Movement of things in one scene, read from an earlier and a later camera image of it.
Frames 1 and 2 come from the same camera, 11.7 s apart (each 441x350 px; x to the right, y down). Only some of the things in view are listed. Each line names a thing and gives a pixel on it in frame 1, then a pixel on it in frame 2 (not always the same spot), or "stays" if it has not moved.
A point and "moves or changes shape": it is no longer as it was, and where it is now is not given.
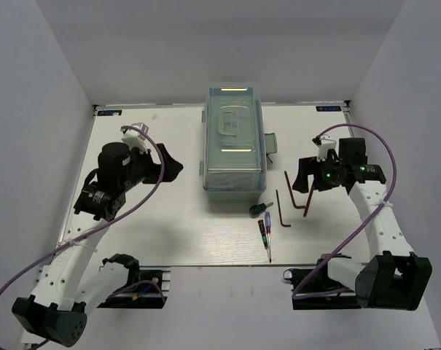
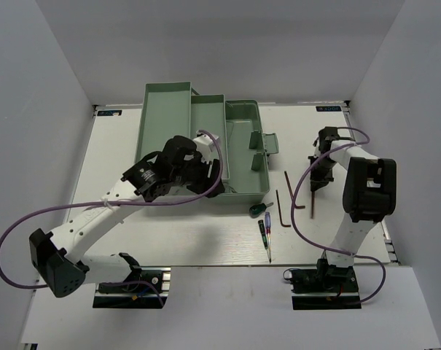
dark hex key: x=309 y=198 -> x=312 y=210
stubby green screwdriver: x=257 y=209 stays
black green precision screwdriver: x=262 y=226 stays
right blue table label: x=329 y=109 stays
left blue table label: x=108 y=113 stays
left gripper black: x=171 y=167 -> x=206 y=181
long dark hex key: x=281 y=213 stays
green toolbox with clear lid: x=235 y=144 moves or changes shape
